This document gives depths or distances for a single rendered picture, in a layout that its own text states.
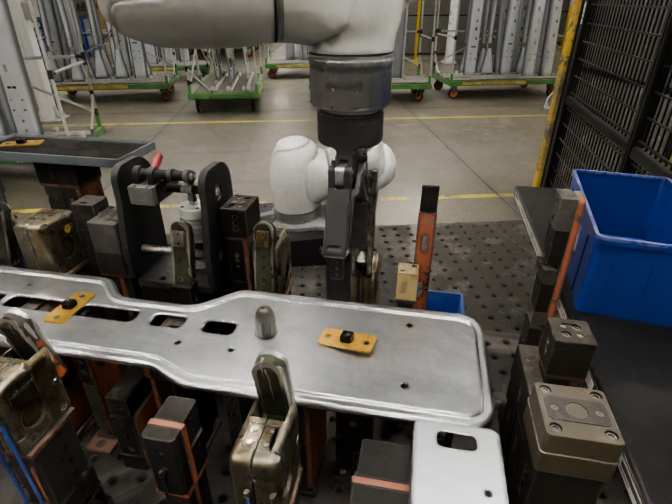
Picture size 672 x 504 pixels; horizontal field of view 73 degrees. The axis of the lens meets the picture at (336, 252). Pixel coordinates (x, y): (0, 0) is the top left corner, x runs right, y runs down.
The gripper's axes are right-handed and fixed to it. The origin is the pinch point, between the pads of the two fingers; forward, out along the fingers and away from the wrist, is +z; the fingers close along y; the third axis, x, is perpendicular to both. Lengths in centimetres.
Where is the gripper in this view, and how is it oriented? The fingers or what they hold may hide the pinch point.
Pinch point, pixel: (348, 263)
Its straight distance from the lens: 61.2
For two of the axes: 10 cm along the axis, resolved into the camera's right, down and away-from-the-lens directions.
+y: -1.9, 4.8, -8.6
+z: 0.0, 8.7, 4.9
